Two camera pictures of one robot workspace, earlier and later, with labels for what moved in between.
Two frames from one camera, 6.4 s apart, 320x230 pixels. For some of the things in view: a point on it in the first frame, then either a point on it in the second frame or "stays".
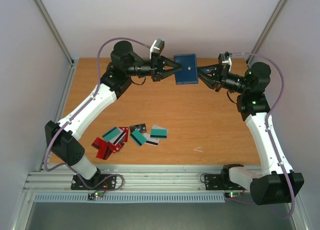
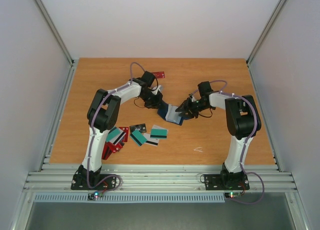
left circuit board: (92, 196) stays
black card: (141, 127) stays
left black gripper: (156, 66) to (157, 104)
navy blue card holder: (188, 74) to (168, 113)
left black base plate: (98, 182) stays
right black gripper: (220, 77) to (191, 106)
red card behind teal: (126, 130) stays
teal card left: (112, 135) stays
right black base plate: (220, 182) stays
